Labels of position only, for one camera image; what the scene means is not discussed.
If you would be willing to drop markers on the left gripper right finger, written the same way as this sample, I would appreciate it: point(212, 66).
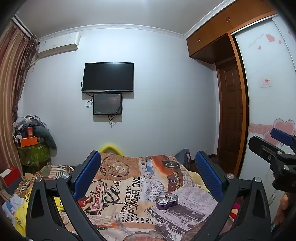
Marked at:
point(253, 219)

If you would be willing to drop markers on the silver rings cluster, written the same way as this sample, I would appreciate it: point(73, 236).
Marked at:
point(164, 198)

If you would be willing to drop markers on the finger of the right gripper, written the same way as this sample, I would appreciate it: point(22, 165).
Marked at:
point(283, 137)

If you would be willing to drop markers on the small black wall monitor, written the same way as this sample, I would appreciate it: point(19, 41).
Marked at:
point(107, 103)

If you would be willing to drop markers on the wooden overhead cabinet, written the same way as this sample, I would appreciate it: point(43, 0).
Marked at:
point(211, 43)

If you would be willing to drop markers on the colourful fleece blanket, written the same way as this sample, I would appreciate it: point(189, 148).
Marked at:
point(236, 207)

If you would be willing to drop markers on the red box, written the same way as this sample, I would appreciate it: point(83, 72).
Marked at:
point(10, 175)

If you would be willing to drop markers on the newspaper print blanket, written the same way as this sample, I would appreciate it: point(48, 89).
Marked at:
point(121, 199)

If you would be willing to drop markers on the striped brown curtain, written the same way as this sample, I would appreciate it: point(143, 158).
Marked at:
point(17, 53)

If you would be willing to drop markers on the brown wooden door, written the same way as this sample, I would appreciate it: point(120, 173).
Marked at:
point(231, 114)

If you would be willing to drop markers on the yellow cloth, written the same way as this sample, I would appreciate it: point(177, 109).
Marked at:
point(21, 212)

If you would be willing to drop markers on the clutter pile with orange box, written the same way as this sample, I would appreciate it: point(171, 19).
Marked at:
point(34, 143)

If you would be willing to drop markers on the dark blue bag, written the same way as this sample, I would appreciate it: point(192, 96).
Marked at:
point(184, 158)

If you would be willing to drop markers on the white wardrobe sliding door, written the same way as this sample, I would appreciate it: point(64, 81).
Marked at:
point(267, 49)

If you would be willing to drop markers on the purple heart-shaped tin box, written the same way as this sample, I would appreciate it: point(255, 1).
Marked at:
point(163, 206)

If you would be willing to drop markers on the white air conditioner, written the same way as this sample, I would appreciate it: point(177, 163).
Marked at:
point(60, 44)

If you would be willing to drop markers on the yellow pillow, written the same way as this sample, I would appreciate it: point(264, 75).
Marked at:
point(110, 148)

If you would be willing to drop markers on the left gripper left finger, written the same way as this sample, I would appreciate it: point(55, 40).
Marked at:
point(43, 220)

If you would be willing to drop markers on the black wall television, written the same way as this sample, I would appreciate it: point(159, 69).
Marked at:
point(108, 77)

